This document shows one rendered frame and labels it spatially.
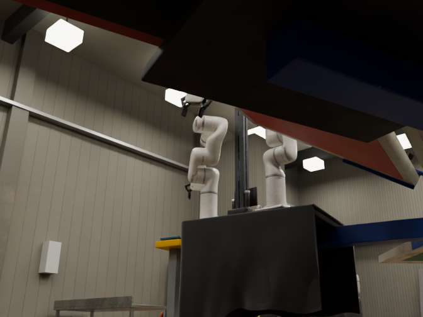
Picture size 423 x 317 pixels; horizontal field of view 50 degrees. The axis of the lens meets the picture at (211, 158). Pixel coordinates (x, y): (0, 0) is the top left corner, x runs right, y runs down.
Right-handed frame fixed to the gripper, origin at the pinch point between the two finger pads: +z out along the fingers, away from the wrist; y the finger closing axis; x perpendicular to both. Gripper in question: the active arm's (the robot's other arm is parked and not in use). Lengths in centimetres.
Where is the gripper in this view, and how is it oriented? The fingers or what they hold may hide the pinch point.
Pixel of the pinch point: (191, 114)
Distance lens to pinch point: 202.9
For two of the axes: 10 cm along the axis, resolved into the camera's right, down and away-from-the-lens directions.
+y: -8.1, -1.1, 5.7
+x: -5.2, -3.1, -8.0
